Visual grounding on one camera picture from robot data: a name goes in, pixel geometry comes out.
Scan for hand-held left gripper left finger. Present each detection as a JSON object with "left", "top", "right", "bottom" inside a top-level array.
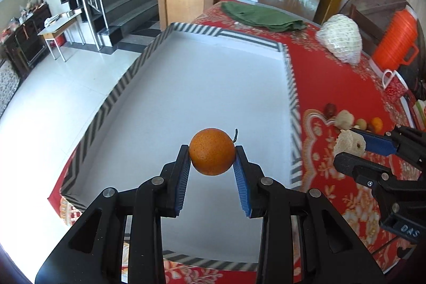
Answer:
[{"left": 35, "top": 144, "right": 192, "bottom": 284}]

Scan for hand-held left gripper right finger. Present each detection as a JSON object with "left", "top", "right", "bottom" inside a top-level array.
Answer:
[{"left": 233, "top": 145, "right": 387, "bottom": 284}]

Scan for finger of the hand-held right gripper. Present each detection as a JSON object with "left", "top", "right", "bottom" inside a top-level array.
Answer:
[
  {"left": 334, "top": 153, "right": 426, "bottom": 243},
  {"left": 349, "top": 125, "right": 426, "bottom": 170}
]

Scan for beige foam cylinder piece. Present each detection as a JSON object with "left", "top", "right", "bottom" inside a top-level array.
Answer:
[{"left": 334, "top": 129, "right": 367, "bottom": 158}]

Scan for beige foam net ball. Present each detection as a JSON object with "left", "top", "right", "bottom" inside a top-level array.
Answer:
[{"left": 334, "top": 111, "right": 354, "bottom": 130}]

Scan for large orange with dark stem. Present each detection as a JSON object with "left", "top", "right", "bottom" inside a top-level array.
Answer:
[{"left": 189, "top": 127, "right": 239, "bottom": 176}]

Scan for white box with striped rim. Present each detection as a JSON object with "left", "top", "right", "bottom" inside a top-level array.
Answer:
[{"left": 60, "top": 22, "right": 302, "bottom": 271}]

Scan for green white carton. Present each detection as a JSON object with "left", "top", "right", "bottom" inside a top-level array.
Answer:
[{"left": 413, "top": 99, "right": 426, "bottom": 131}]

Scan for red patterned mug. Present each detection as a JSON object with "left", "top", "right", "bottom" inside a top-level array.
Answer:
[{"left": 382, "top": 69, "right": 411, "bottom": 103}]

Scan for red floral tablecloth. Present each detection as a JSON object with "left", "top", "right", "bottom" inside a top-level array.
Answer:
[{"left": 48, "top": 0, "right": 426, "bottom": 284}]

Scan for orange thermos jug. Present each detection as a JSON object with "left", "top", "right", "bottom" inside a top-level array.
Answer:
[{"left": 371, "top": 9, "right": 420, "bottom": 67}]

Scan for bag of white foam nets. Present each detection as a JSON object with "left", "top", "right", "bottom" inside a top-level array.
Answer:
[{"left": 316, "top": 14, "right": 363, "bottom": 65}]

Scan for round wooden tabletop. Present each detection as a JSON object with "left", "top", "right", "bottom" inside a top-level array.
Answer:
[{"left": 338, "top": 0, "right": 426, "bottom": 98}]

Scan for green cloth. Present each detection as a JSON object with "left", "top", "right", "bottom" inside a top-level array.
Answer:
[{"left": 221, "top": 1, "right": 307, "bottom": 32}]

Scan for small white desk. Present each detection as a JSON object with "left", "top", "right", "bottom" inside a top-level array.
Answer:
[{"left": 37, "top": 11, "right": 83, "bottom": 61}]

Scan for dark wooden sideboard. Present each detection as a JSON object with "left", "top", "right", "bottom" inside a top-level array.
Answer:
[{"left": 0, "top": 3, "right": 50, "bottom": 78}]

